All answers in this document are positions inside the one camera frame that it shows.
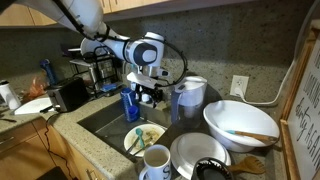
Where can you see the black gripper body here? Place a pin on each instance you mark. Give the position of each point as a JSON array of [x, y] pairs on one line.
[[150, 92]]

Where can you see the white mug with letter S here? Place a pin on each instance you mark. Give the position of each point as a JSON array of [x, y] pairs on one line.
[[155, 163]]

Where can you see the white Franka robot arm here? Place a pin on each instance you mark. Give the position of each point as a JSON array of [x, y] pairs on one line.
[[83, 13]]

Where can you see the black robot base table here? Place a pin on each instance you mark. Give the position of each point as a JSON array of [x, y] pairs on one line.
[[51, 174]]

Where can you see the steel kitchen sink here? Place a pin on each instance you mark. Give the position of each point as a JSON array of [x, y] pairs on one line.
[[106, 130]]

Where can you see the blue plastic water bottle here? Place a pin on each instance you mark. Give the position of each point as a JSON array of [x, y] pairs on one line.
[[126, 100]]

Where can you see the white water filter pitcher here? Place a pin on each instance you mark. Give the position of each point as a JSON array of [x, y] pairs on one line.
[[188, 100]]

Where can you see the dirty white plate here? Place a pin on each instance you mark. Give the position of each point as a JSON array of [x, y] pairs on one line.
[[153, 133]]

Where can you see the teal silicone spatula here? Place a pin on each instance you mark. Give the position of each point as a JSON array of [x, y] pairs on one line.
[[140, 135]]

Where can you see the blue plastic tray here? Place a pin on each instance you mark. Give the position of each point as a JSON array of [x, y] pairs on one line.
[[108, 87]]

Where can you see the metal fork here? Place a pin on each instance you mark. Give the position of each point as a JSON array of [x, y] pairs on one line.
[[140, 151]]

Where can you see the clean white plate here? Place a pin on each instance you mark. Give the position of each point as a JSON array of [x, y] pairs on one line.
[[196, 150]]

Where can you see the large white bowl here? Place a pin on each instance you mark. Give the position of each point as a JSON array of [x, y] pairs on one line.
[[240, 116]]

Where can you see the black toaster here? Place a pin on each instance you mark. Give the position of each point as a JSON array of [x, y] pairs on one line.
[[68, 95]]

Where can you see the wooden slotted spoon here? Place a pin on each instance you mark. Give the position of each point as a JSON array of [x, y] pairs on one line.
[[250, 165]]

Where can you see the orange plastic bag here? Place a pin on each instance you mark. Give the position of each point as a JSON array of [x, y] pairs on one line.
[[33, 90]]

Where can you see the white cutting board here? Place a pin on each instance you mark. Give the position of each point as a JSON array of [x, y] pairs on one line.
[[31, 106]]

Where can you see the wooden base cabinet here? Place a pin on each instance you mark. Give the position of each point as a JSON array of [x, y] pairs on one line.
[[26, 153]]

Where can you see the white electric kettle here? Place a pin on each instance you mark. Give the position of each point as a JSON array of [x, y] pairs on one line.
[[8, 95]]

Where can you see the wood framed text sign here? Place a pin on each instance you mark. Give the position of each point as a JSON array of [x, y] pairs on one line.
[[306, 116]]

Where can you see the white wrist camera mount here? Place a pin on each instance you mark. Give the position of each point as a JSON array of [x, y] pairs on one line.
[[141, 80]]

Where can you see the white wall outlet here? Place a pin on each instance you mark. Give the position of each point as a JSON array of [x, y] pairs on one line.
[[239, 85]]

